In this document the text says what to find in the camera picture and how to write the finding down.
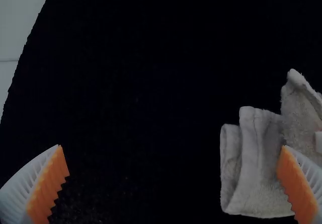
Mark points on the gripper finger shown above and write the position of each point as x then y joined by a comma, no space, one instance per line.
35,188
302,188

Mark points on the pale towel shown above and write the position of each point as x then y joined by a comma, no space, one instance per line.
259,163

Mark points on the black mat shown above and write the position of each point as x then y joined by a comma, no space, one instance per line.
151,83

